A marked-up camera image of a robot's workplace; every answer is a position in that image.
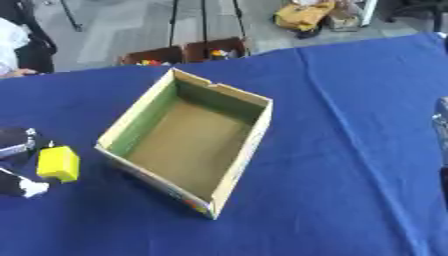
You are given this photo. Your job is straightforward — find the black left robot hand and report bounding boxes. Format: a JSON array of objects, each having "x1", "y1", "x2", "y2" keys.
[{"x1": 0, "y1": 127, "x2": 56, "y2": 200}]

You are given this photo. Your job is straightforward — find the yellow block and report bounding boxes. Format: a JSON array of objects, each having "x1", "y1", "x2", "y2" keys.
[{"x1": 35, "y1": 145, "x2": 83, "y2": 184}]

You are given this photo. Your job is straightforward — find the brown cardboard box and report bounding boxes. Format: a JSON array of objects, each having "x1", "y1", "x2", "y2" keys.
[
  {"x1": 182, "y1": 36, "x2": 251, "y2": 64},
  {"x1": 117, "y1": 45, "x2": 186, "y2": 67}
]

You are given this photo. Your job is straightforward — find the open tan cardboard box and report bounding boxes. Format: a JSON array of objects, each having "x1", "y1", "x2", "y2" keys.
[{"x1": 92, "y1": 67, "x2": 275, "y2": 221}]

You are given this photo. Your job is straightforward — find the person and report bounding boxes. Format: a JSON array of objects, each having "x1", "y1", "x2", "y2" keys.
[{"x1": 0, "y1": 0, "x2": 60, "y2": 80}]

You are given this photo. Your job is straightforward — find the black tripod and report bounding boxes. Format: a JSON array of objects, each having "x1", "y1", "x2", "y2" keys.
[{"x1": 166, "y1": 0, "x2": 249, "y2": 48}]

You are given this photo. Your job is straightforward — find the yellow bag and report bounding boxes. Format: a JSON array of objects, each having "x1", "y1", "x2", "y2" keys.
[{"x1": 271, "y1": 0, "x2": 340, "y2": 38}]

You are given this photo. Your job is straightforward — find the black chair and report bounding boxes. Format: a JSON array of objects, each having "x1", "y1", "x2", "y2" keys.
[{"x1": 378, "y1": 0, "x2": 448, "y2": 33}]

